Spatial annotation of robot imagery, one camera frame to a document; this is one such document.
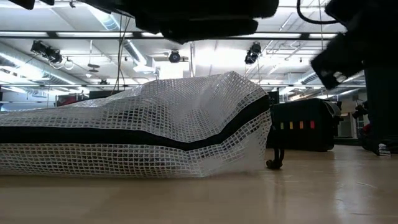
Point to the background black camera rig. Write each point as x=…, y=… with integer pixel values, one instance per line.
x=360, y=109

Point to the clear mesh zip pouch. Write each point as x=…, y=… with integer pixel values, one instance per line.
x=124, y=118

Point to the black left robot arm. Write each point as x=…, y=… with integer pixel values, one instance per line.
x=202, y=18

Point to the black background cabinet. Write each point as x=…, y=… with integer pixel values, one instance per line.
x=274, y=97

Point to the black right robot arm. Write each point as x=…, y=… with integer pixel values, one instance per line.
x=373, y=21

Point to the red bin rack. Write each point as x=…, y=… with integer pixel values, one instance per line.
x=70, y=100

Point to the black partition panel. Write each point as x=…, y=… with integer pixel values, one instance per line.
x=382, y=109

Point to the black network switch box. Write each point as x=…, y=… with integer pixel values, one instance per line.
x=298, y=137

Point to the round black ceiling spotlight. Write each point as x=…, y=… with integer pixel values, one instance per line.
x=174, y=57

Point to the black ceiling-mounted camera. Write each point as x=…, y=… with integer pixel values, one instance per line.
x=253, y=53
x=46, y=51

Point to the black monitor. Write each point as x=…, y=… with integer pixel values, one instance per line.
x=102, y=94

